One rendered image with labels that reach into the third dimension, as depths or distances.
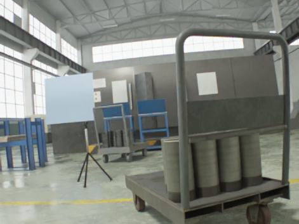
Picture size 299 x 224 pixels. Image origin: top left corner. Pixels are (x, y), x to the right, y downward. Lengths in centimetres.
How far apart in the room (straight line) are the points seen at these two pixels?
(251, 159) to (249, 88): 625
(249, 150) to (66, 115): 666
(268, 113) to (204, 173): 39
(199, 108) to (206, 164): 30
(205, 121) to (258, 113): 26
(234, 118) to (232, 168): 28
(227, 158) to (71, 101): 664
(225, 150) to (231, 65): 636
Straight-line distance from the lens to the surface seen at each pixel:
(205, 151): 134
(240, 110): 126
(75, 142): 778
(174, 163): 129
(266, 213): 158
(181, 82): 110
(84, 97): 770
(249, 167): 149
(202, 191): 137
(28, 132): 520
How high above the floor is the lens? 62
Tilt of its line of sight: 2 degrees up
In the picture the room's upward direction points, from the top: 5 degrees counter-clockwise
